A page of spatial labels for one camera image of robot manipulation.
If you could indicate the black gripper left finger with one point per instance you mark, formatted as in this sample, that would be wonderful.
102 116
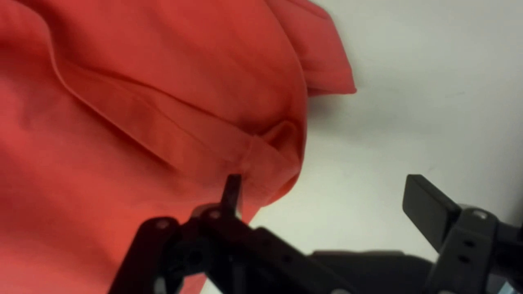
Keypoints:
217 254

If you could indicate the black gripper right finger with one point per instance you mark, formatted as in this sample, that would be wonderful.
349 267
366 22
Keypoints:
462 238

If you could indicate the red shirt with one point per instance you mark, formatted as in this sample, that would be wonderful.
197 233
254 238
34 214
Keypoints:
135 107

